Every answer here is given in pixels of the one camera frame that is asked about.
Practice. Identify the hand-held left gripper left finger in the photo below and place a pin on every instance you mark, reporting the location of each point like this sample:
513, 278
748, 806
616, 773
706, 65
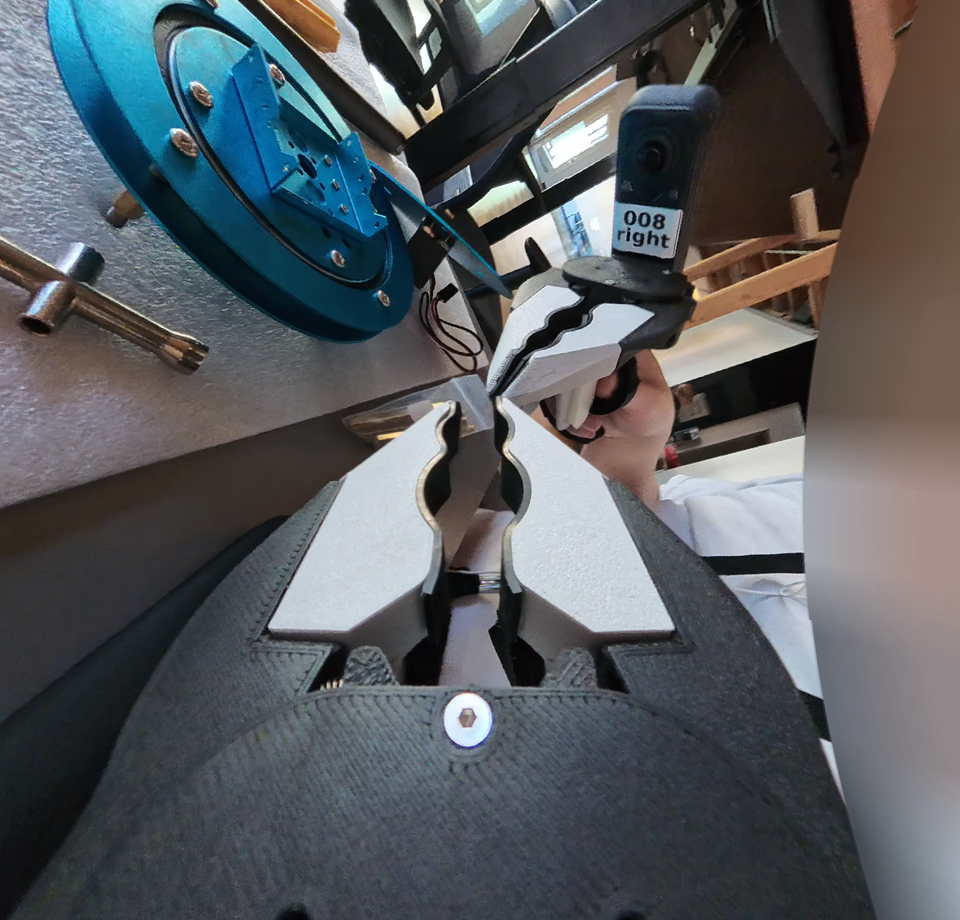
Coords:
360, 552

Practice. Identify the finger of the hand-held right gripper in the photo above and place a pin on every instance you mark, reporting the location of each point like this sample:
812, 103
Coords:
592, 335
540, 305

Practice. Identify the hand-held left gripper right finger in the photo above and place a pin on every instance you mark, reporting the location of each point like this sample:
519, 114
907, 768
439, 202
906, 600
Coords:
592, 552

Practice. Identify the clear bag of brass standoffs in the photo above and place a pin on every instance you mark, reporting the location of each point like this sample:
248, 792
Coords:
390, 417

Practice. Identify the person's right forearm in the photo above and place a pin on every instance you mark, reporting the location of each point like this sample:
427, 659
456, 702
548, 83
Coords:
639, 489

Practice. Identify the person's right hand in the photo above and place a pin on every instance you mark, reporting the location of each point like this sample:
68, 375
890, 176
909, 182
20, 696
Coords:
645, 425

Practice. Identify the black chair armrest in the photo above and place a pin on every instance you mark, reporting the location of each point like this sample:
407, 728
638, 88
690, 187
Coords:
536, 256

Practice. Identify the wooden rack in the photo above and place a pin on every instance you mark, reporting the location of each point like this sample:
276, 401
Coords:
765, 275

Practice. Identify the blue disc with black servo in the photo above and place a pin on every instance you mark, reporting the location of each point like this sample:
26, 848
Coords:
420, 237

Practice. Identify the person's white shirt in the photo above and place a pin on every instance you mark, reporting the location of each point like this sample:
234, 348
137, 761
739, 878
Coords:
742, 530

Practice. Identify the white foam mat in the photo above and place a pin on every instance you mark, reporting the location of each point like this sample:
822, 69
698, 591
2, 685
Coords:
112, 425

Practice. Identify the black office chair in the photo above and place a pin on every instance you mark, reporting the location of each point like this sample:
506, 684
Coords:
382, 35

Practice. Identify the silver cross socket wrench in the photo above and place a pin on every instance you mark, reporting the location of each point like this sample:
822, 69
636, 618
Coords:
67, 282

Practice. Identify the blue round metal base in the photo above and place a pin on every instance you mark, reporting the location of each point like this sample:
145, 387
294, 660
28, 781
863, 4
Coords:
112, 72

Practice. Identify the black frame table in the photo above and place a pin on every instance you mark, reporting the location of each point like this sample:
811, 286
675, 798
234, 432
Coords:
570, 65

